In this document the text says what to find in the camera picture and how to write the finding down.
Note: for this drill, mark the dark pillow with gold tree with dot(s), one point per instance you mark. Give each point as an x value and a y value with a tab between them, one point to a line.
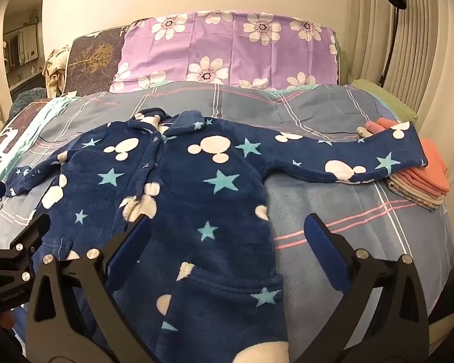
94	56

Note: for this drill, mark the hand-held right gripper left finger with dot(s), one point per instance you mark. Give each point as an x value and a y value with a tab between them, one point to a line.
130	242

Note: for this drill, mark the blue plaid bed sheet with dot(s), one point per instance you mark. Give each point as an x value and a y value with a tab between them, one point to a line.
325	204

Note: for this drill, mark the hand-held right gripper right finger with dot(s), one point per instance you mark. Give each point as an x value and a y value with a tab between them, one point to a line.
321	240

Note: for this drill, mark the green cloth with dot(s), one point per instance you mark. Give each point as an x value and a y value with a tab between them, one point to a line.
393	98

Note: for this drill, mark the dark blanket with white print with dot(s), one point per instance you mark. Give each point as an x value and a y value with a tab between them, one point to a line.
11	140

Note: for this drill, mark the white pleated curtain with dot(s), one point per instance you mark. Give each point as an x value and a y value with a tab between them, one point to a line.
420	45

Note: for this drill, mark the teal knit blanket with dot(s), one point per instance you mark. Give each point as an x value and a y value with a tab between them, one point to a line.
24	98

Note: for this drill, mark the wooden cabinet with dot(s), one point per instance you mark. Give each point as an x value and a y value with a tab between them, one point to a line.
21	45

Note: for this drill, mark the beige striped cloth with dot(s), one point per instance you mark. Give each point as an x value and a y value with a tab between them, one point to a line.
55	70

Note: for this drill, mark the stack of folded pink clothes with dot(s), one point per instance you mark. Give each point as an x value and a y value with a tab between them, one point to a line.
427	174

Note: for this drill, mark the purple floral pillow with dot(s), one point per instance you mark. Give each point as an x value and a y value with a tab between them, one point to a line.
227	49

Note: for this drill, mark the navy star print fleece pajama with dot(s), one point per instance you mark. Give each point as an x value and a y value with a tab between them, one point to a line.
196	181

